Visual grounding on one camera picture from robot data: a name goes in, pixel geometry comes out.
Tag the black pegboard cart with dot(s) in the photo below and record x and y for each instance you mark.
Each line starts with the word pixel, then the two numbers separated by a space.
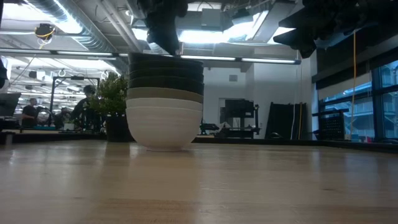
pixel 331 126

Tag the green plant in black pot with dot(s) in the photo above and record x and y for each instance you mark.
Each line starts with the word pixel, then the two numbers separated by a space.
pixel 113 102

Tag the silver ventilation duct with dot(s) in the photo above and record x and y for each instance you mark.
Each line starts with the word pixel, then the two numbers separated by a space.
pixel 84 34

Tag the dark grey bowl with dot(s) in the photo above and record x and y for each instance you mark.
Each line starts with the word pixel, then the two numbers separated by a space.
pixel 164 77
pixel 164 85
pixel 164 59

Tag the black table edge rail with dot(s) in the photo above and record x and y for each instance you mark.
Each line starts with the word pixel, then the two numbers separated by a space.
pixel 280 142

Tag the black monitor on stand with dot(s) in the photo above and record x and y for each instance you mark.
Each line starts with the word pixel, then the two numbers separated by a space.
pixel 237 109

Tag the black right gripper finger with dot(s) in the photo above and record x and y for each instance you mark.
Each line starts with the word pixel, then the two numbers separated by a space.
pixel 300 20
pixel 300 42

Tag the dark monitor screen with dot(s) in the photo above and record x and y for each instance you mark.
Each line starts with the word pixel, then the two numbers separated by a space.
pixel 9 104

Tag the black leaning panel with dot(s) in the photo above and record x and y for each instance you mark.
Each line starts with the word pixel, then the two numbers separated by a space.
pixel 281 121

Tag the person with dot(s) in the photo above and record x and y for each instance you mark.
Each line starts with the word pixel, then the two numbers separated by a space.
pixel 84 109
pixel 62 118
pixel 30 113

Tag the long ceiling light strip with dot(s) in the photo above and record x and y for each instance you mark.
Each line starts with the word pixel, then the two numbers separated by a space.
pixel 239 59
pixel 62 53

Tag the beige bowl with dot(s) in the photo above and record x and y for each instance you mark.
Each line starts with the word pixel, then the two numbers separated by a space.
pixel 161 94

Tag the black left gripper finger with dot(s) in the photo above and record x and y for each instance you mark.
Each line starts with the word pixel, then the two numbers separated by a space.
pixel 164 37

